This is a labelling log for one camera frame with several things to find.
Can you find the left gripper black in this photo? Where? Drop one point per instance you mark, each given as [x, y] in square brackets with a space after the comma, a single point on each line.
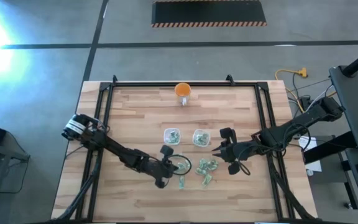
[158, 168]

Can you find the black power strip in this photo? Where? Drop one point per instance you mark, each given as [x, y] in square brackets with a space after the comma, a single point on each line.
[305, 101]

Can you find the white mug orange inside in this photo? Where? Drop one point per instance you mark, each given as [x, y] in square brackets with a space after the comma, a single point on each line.
[182, 89]

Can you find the black hazard-striped floor mat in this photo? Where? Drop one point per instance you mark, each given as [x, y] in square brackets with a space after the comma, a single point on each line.
[208, 12]

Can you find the black desk crossbar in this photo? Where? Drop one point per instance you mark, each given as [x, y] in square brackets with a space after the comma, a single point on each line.
[331, 146]

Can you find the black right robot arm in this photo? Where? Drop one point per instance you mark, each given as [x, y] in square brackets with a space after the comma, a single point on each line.
[281, 132]

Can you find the white paper sheet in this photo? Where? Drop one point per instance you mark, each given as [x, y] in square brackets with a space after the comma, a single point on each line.
[314, 161]

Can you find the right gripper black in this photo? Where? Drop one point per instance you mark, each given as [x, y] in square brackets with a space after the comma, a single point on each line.
[238, 149]

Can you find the clear plastic bin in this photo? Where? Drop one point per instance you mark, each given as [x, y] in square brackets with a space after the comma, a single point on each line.
[208, 139]
[165, 137]

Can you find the black metal table frame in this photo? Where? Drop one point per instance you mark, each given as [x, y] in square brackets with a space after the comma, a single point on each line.
[182, 84]

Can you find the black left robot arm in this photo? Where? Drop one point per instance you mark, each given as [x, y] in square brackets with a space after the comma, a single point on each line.
[117, 149]

